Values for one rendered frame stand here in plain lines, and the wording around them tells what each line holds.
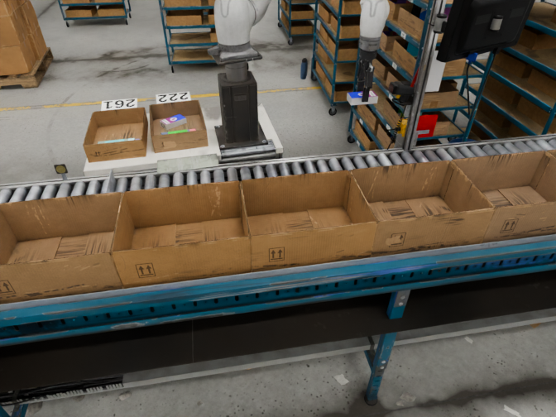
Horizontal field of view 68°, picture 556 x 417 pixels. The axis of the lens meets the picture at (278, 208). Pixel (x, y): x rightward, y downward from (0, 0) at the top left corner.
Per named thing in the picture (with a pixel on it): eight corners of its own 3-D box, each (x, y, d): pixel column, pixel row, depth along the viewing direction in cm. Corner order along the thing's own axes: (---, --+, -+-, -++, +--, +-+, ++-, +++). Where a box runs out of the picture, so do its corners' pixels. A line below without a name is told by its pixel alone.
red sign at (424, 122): (432, 136, 220) (438, 113, 212) (433, 136, 219) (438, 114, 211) (404, 138, 218) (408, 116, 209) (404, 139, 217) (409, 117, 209)
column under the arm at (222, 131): (214, 127, 235) (208, 69, 215) (259, 122, 240) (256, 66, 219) (219, 150, 216) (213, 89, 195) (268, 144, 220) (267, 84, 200)
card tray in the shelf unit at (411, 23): (396, 23, 262) (399, 6, 255) (441, 21, 266) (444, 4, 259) (424, 43, 231) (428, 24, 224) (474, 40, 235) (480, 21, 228)
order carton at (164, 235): (243, 217, 153) (240, 179, 142) (252, 276, 130) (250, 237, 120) (133, 229, 148) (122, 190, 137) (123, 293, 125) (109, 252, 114)
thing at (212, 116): (261, 106, 264) (261, 102, 262) (283, 152, 220) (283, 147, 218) (97, 122, 246) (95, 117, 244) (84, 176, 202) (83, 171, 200)
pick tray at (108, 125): (148, 122, 240) (145, 107, 234) (146, 156, 211) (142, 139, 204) (97, 127, 235) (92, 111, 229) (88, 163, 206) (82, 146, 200)
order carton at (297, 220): (344, 206, 158) (349, 169, 147) (371, 261, 135) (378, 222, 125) (242, 217, 153) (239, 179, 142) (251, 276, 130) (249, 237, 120)
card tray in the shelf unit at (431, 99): (385, 84, 286) (387, 70, 280) (425, 81, 291) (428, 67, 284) (410, 110, 255) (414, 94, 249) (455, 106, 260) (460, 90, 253)
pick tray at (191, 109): (200, 115, 248) (198, 99, 241) (208, 146, 219) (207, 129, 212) (151, 120, 242) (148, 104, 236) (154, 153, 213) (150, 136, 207)
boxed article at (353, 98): (346, 99, 200) (347, 92, 198) (371, 97, 202) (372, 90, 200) (351, 105, 195) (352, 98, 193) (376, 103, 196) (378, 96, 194)
